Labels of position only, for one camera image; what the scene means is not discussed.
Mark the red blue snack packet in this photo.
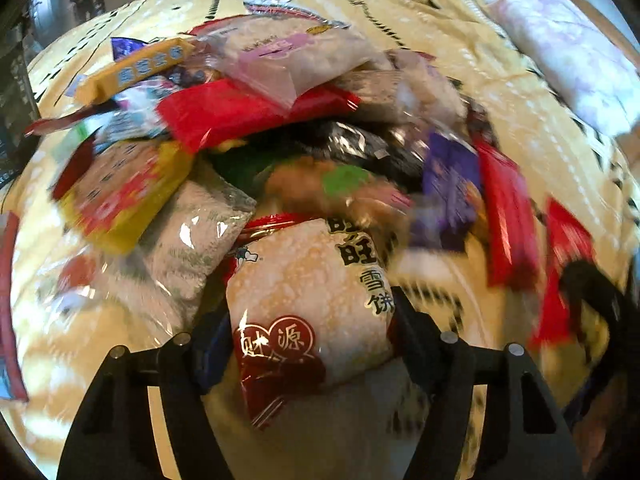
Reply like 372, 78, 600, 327
0, 210, 28, 403

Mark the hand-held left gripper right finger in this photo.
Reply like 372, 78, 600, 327
389, 286, 586, 480

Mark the yellow patterned bedsheet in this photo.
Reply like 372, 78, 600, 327
0, 0, 640, 480

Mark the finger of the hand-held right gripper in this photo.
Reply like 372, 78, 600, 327
557, 260, 640, 386

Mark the dark blue snack packet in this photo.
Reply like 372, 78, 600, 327
0, 35, 41, 186

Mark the white rice cracker packet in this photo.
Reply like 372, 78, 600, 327
222, 212, 401, 431

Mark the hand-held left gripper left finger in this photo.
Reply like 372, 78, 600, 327
56, 310, 236, 480

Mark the pile of snack packets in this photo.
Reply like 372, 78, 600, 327
25, 7, 541, 321

